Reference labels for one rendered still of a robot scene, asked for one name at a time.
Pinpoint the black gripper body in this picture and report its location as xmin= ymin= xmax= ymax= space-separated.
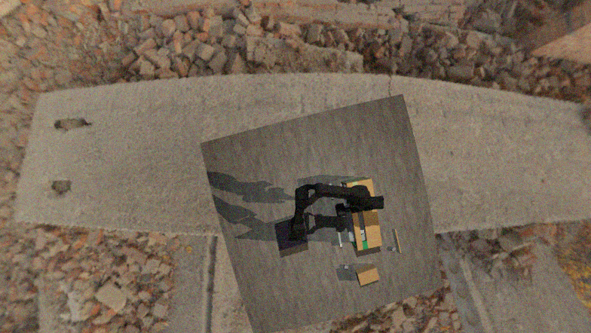
xmin=335 ymin=203 xmax=364 ymax=217

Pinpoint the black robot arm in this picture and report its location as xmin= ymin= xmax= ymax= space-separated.
xmin=288 ymin=183 xmax=384 ymax=241

